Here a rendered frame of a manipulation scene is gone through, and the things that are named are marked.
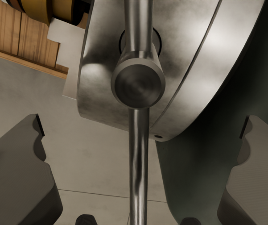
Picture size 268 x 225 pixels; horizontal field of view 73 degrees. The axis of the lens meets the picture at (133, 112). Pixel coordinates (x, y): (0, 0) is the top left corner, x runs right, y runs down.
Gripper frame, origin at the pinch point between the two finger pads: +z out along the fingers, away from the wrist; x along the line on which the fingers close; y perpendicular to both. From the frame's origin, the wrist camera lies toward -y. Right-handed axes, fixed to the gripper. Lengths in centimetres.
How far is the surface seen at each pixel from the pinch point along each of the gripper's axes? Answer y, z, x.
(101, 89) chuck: 0.6, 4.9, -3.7
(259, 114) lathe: 2.7, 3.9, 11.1
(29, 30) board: -2.1, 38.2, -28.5
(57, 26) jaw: -4.2, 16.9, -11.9
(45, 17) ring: -5.3, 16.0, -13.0
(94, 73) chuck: -1.1, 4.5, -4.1
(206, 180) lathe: 11.2, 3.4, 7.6
